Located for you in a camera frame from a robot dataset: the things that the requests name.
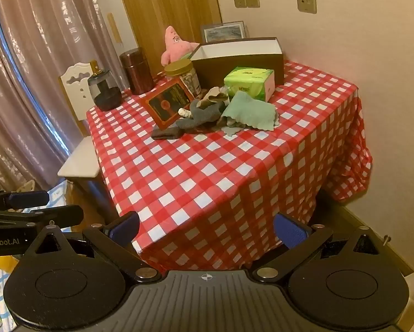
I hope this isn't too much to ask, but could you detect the large beige wall socket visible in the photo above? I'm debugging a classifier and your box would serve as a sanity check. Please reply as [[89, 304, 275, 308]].
[[296, 0, 317, 14]]

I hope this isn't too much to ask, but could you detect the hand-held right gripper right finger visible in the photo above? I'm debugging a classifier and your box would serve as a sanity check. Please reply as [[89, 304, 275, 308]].
[[252, 212, 385, 282]]

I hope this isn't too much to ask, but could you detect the brown metal canister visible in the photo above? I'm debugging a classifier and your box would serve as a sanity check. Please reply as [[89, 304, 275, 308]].
[[119, 48, 154, 95]]

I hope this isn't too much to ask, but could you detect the green tissue pack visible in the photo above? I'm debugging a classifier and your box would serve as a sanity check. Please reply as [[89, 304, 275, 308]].
[[224, 67, 275, 102]]

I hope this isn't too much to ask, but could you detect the glass jar with dark base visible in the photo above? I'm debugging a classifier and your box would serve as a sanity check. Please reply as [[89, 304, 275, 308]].
[[87, 61, 122, 112]]

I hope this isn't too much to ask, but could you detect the gold-lidded plastic nut jar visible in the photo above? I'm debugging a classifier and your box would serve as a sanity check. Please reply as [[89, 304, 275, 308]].
[[164, 59, 202, 97]]

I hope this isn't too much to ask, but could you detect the beige cloth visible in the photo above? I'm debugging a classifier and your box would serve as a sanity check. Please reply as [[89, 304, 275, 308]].
[[196, 88, 229, 111]]

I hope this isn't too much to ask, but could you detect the brown cardboard box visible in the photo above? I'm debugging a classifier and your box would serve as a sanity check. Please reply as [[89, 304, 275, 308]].
[[190, 36, 285, 87]]

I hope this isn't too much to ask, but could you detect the pale pink curtain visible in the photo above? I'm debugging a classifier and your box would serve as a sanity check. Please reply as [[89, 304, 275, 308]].
[[0, 0, 125, 194]]

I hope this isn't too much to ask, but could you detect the wooden door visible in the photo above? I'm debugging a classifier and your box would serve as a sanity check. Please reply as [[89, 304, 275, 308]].
[[114, 0, 223, 77]]

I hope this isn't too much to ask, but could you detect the framed picture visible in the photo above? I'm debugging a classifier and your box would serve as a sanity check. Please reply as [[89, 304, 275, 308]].
[[200, 21, 246, 44]]

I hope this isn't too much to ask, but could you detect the white wooden chair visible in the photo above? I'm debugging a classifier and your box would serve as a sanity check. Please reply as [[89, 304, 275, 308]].
[[57, 61, 102, 180]]

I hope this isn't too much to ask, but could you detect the blue white checked cloth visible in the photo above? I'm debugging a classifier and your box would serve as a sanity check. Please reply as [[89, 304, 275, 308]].
[[0, 180, 73, 322]]

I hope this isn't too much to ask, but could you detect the pink starfish plush toy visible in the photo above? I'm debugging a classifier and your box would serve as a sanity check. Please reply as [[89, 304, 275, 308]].
[[160, 26, 201, 66]]

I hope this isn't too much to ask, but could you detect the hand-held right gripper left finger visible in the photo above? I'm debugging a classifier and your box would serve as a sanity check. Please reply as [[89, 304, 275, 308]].
[[20, 211, 163, 282]]

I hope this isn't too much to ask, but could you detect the grey fluffy cloth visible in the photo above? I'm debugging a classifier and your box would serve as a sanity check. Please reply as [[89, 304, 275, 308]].
[[174, 98, 228, 134]]

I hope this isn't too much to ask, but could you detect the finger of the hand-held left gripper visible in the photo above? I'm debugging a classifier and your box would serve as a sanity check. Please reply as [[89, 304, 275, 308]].
[[0, 205, 84, 230], [0, 190, 51, 211]]

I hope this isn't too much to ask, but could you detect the red white checkered tablecloth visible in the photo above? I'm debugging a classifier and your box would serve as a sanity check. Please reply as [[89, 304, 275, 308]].
[[86, 59, 373, 272]]

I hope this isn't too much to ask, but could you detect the light green cloth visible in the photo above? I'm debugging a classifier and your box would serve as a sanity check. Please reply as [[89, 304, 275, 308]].
[[222, 91, 280, 135]]

